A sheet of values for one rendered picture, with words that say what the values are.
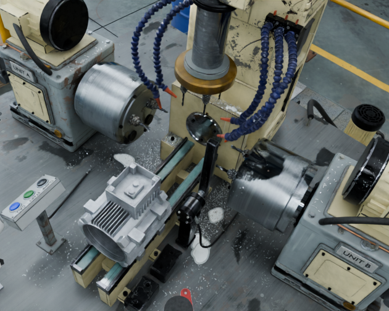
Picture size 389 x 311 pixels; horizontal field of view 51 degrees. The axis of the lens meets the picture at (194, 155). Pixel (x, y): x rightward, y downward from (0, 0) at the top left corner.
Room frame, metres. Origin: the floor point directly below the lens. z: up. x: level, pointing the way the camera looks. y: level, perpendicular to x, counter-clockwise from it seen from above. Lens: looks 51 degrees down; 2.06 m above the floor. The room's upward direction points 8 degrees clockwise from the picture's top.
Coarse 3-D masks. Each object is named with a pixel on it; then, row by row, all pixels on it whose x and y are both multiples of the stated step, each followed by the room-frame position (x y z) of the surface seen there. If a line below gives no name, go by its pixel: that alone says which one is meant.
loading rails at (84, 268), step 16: (192, 144) 0.99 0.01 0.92; (176, 160) 0.91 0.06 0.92; (160, 176) 0.82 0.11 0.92; (176, 176) 0.89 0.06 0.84; (192, 176) 0.84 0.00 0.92; (176, 192) 0.77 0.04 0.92; (176, 208) 0.71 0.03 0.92; (176, 224) 0.71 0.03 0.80; (160, 240) 0.63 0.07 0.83; (80, 256) 0.49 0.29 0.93; (96, 256) 0.50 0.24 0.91; (144, 256) 0.55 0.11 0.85; (80, 272) 0.44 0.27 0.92; (96, 272) 0.49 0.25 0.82; (112, 272) 0.46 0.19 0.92; (128, 272) 0.48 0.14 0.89; (112, 288) 0.42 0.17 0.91; (112, 304) 0.41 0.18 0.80
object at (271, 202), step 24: (264, 144) 0.82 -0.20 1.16; (240, 168) 0.74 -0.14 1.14; (264, 168) 0.74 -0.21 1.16; (288, 168) 0.74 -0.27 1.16; (312, 168) 0.78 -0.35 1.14; (240, 192) 0.69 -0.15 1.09; (264, 192) 0.68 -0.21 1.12; (288, 192) 0.68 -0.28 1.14; (264, 216) 0.64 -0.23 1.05; (288, 216) 0.63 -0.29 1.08
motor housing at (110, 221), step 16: (112, 208) 0.57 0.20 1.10; (80, 224) 0.54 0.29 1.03; (96, 224) 0.51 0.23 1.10; (112, 224) 0.51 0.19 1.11; (128, 224) 0.53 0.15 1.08; (144, 224) 0.55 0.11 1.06; (160, 224) 0.58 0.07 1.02; (96, 240) 0.53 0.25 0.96; (112, 240) 0.55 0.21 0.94; (128, 240) 0.50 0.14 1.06; (144, 240) 0.52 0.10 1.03; (112, 256) 0.50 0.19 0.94; (128, 256) 0.46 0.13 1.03
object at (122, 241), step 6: (162, 192) 0.65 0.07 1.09; (162, 198) 0.63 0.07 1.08; (84, 216) 0.53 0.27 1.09; (90, 216) 0.54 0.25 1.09; (84, 222) 0.53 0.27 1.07; (120, 240) 0.48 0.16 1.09; (126, 240) 0.48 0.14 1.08; (120, 246) 0.47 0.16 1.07; (126, 246) 0.47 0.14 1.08; (120, 264) 0.47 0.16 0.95; (126, 264) 0.47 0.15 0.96
